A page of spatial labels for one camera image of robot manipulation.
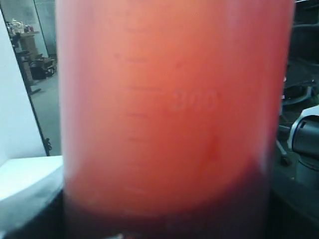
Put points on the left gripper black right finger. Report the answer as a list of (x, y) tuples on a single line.
[(286, 222)]

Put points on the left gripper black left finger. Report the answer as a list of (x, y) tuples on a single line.
[(35, 213)]

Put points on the red sauce squeeze bottle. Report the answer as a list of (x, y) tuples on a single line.
[(169, 114)]

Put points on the black vertical pole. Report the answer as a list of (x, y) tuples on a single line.
[(20, 132)]

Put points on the grey office chair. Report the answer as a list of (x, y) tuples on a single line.
[(302, 73)]

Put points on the cluttered background shelf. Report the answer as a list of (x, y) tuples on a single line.
[(33, 66)]

